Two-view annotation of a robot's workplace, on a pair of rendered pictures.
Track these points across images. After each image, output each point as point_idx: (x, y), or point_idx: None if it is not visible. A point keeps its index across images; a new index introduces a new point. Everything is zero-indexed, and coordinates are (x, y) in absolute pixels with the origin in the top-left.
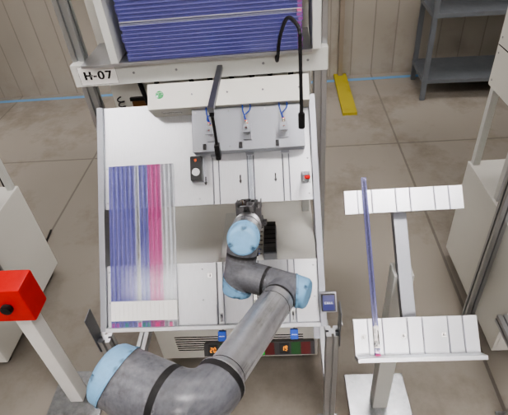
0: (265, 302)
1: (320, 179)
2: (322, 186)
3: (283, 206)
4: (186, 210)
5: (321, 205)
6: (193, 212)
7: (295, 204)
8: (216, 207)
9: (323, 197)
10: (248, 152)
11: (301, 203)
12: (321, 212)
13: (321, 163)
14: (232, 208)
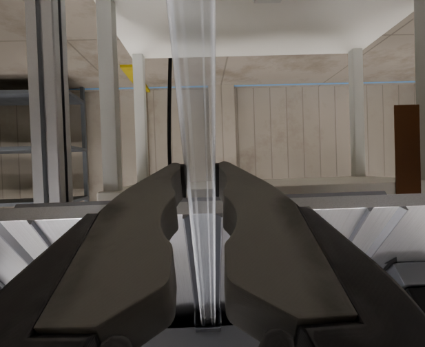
0: None
1: (40, 122)
2: (34, 98)
3: (154, 7)
4: (356, 4)
5: (33, 35)
6: (345, 1)
7: (131, 9)
8: (293, 9)
9: (30, 63)
10: (213, 330)
11: (113, 15)
12: (32, 9)
13: (40, 169)
14: (261, 5)
